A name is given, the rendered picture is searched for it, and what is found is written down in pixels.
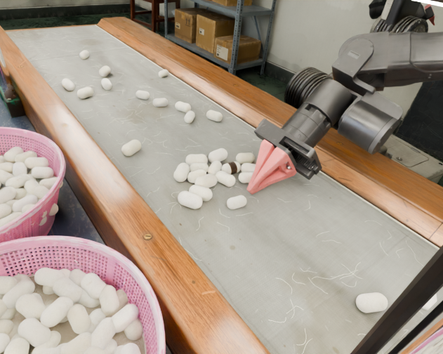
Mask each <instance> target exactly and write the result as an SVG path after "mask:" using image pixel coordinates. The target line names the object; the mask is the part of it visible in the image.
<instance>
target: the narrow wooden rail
mask: <svg viewBox="0 0 443 354"><path fill-rule="evenodd" d="M0 48H1V52H2V54H3V57H4V60H5V63H6V66H7V69H8V72H9V74H10V77H11V81H12V83H13V87H14V89H15V92H16V93H17V95H18V96H19V98H20V99H21V102H22V105H23V107H24V110H25V114H26V116H27V118H28V119H29V121H30V123H31V124H32V126H33V127H34V130H35V131H36V132H37V133H39V134H41V135H43V136H45V137H47V138H49V139H50V140H52V141H53V142H54V143H55V144H56V145H57V146H58V147H59V148H60V149H61V151H62V153H63V155H64V158H65V164H66V169H65V176H64V178H65V180H66V181H67V183H68V185H69V186H70V188H71V190H72V192H73V193H74V195H75V196H76V198H77V199H78V201H79V203H80V205H81V206H82V208H83V209H84V211H85V212H86V215H87V216H88V217H89V219H90V221H91V222H92V224H93V226H94V228H95V229H96V230H97V232H98V234H99V236H100V237H101V239H102V241H103V242H104V243H105V246H107V247H110V248H112V249H113V250H115V251H118V252H119V253H120V254H122V255H123V256H125V257H126V258H127V259H128V260H130V261H131V262H132V263H133V264H134V265H135V266H136V267H137V268H138V269H139V270H140V271H141V273H142V274H143V275H144V276H145V277H146V279H147V281H148V282H149V283H150V285H151V287H152V289H153V291H154V293H155V295H156V297H157V300H158V302H159V306H160V309H161V314H162V317H163V321H164V331H165V342H166V345H167V347H168V349H169V350H170V352H171V353H172V354H271V353H270V352H269V350H268V349H267V348H266V347H265V346H264V345H263V343H262V342H261V341H260V340H259V338H258V337H257V336H256V335H255V334H254V333H253V331H252V330H251V329H250V328H249V326H248V325H247V324H246V323H245V321H243V319H242V318H241V317H240V316H239V314H238V313H237V312H236V310H235V309H234V308H233V307H232V306H231V305H230V304H229V302H228V301H227V300H226V298H225V297H224V296H223V295H222V294H221V293H220V292H219V290H218V289H217V288H216V286H215V285H214V284H213V283H212V281H210V279H209V278H208V277H207V276H206V274H205V273H204V272H203V271H202V269H201V268H200V267H199V266H198V265H197V264H196V262H195V261H194V260H193V259H192V257H191V256H190V255H189V254H188V253H187V252H186V250H185V249H184V248H183V246H182V245H181V244H180V243H179V241H178V240H177V239H176V238H175V237H174V236H173V234H172V233H171V232H170V231H169V229H168V228H167V227H166V226H165V225H164V224H163V223H162V221H161V220H160V219H159V217H158V216H157V215H156V214H155V213H154V212H153V210H152V209H151V208H150V207H149V205H148V204H147V203H146V201H145V200H144V199H143V198H142V197H141V196H140V195H139V193H138V192H137V191H136V190H135V188H134V187H133V186H132V185H131V184H130V183H129V181H128V180H127V179H126V177H125V176H124V175H123V174H122V172H120V170H119V169H118V168H117V167H116V165H115V164H114V163H113V162H112V160H111V159H110V158H109V157H108V156H107V155H106V153H105V152H104V151H103V149H102V148H101V147H100V146H99V144H97V143H96V141H95V140H94V139H93V137H92V136H91V135H90V134H89V132H88V131H87V130H86V129H85V128H84V127H83V126H82V124H81V123H80V122H79V120H78V119H77V118H76V117H75V116H74V115H73V114H72V112H71V111H70V110H69V108H68V107H67V106H66V104H64V102H63V101H62V100H61V99H60V98H59V96H58V95H57V94H56V93H55V91H54V90H53V89H52V88H51V87H50V86H49V84H48V83H47V82H46V80H45V79H44V78H43V77H42V76H41V75H40V74H39V72H38V71H37V70H36V68H35V67H34V66H33V65H32V64H31V62H30V61H29V60H28V59H27V58H26V56H25V55H24V54H23V53H22V51H21V50H20V49H19V48H18V47H17V46H16V45H15V43H14V42H13V40H12V39H11V38H10V37H9V36H8V35H7V33H6V32H5V31H4V30H3V29H2V27H1V26H0Z"/></svg>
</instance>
